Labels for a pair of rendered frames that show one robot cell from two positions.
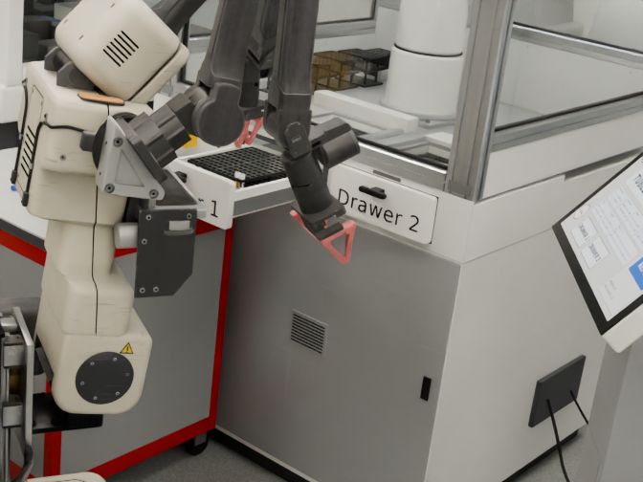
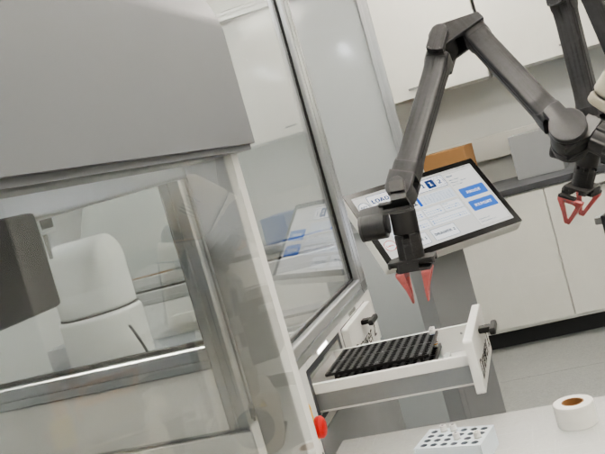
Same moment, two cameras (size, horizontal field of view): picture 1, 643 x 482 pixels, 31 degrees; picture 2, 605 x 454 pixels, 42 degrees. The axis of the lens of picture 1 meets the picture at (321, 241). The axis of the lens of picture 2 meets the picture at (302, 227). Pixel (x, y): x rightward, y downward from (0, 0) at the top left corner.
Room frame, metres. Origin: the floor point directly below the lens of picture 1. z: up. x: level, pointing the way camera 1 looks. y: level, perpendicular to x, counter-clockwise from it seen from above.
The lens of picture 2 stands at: (3.27, 1.74, 1.33)
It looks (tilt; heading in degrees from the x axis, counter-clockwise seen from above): 4 degrees down; 250
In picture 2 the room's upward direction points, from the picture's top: 16 degrees counter-clockwise
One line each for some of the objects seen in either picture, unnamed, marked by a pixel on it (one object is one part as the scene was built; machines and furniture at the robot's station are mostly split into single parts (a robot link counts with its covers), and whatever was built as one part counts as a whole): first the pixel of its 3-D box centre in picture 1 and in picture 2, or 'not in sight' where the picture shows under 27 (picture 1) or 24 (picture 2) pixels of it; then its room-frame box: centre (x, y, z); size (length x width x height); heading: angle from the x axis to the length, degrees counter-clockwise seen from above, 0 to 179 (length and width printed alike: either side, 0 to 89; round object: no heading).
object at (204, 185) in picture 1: (185, 187); (478, 345); (2.44, 0.32, 0.87); 0.29 x 0.02 x 0.11; 53
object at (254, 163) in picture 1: (245, 175); (386, 366); (2.60, 0.20, 0.87); 0.22 x 0.18 x 0.06; 143
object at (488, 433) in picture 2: not in sight; (456, 446); (2.65, 0.51, 0.78); 0.12 x 0.08 x 0.04; 129
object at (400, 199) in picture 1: (380, 202); (362, 334); (2.50, -0.12, 0.87); 0.29 x 0.02 x 0.11; 53
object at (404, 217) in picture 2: (249, 68); (401, 222); (2.48, 0.20, 1.15); 0.07 x 0.06 x 0.07; 141
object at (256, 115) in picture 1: (245, 125); (415, 281); (2.48, 0.20, 1.02); 0.07 x 0.07 x 0.09; 53
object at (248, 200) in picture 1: (248, 176); (383, 368); (2.61, 0.19, 0.86); 0.40 x 0.26 x 0.06; 143
